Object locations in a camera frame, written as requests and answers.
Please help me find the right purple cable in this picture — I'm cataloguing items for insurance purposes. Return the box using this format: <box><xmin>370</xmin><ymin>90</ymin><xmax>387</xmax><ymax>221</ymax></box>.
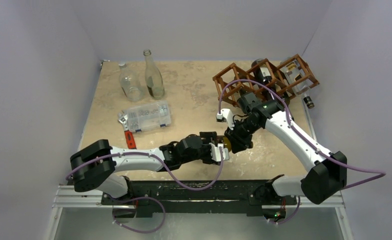
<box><xmin>217</xmin><ymin>79</ymin><xmax>387</xmax><ymax>190</ymax></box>

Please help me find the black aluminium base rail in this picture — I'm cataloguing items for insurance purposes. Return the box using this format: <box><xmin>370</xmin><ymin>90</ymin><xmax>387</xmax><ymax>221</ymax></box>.
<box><xmin>51</xmin><ymin>179</ymin><xmax>346</xmax><ymax>220</ymax></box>

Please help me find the red adjustable wrench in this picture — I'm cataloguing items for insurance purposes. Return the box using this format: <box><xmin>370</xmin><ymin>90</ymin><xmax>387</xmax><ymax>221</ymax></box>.
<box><xmin>118</xmin><ymin>113</ymin><xmax>137</xmax><ymax>150</ymax></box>

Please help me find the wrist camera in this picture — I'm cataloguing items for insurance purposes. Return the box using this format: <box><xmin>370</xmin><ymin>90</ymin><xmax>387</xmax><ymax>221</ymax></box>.
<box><xmin>209</xmin><ymin>143</ymin><xmax>230</xmax><ymax>165</ymax></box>
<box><xmin>216</xmin><ymin>108</ymin><xmax>235</xmax><ymax>130</ymax></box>

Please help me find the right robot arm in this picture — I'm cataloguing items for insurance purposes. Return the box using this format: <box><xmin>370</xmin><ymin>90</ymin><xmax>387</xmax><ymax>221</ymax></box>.
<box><xmin>216</xmin><ymin>92</ymin><xmax>347</xmax><ymax>205</ymax></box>

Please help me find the dark bottle silver cap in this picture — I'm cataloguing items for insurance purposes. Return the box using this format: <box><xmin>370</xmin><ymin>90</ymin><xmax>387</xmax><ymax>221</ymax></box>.
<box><xmin>221</xmin><ymin>136</ymin><xmax>232</xmax><ymax>152</ymax></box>

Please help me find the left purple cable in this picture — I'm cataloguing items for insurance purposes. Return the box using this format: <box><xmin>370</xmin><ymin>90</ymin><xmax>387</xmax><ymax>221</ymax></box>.
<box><xmin>65</xmin><ymin>145</ymin><xmax>225</xmax><ymax>193</ymax></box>

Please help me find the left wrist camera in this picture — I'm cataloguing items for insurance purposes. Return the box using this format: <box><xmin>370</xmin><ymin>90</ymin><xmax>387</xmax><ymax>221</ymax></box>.
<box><xmin>209</xmin><ymin>143</ymin><xmax>230</xmax><ymax>165</ymax></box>

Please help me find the clear glass bottle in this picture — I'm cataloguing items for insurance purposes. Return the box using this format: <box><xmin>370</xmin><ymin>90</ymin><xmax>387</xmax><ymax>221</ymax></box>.
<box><xmin>118</xmin><ymin>61</ymin><xmax>144</xmax><ymax>102</ymax></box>
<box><xmin>143</xmin><ymin>49</ymin><xmax>165</xmax><ymax>100</ymax></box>

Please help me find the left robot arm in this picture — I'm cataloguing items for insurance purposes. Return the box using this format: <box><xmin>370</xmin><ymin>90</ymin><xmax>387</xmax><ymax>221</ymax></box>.
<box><xmin>66</xmin><ymin>132</ymin><xmax>230</xmax><ymax>205</ymax></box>

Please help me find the red wine bottle gold cap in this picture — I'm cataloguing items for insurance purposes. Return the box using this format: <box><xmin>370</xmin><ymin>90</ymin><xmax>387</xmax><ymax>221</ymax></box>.
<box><xmin>251</xmin><ymin>58</ymin><xmax>277</xmax><ymax>101</ymax></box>

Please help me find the wooden wine rack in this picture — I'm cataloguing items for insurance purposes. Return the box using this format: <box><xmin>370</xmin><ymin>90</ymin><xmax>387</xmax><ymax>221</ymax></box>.
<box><xmin>212</xmin><ymin>54</ymin><xmax>320</xmax><ymax>109</ymax></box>

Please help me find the clear bottle black cap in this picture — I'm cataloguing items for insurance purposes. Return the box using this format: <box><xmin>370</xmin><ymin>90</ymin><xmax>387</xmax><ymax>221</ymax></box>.
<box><xmin>279</xmin><ymin>57</ymin><xmax>315</xmax><ymax>110</ymax></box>

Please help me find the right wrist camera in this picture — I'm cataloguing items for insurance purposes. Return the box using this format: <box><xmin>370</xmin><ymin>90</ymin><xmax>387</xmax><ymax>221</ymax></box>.
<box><xmin>216</xmin><ymin>108</ymin><xmax>235</xmax><ymax>130</ymax></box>

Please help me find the clear plastic screw box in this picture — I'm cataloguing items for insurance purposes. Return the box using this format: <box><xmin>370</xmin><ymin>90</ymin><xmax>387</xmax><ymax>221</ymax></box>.
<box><xmin>118</xmin><ymin>100</ymin><xmax>172</xmax><ymax>133</ymax></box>

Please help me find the purple cable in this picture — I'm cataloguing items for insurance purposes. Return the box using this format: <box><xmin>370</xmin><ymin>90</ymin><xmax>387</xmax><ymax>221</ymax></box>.
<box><xmin>217</xmin><ymin>79</ymin><xmax>387</xmax><ymax>190</ymax></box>
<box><xmin>65</xmin><ymin>145</ymin><xmax>225</xmax><ymax>193</ymax></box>

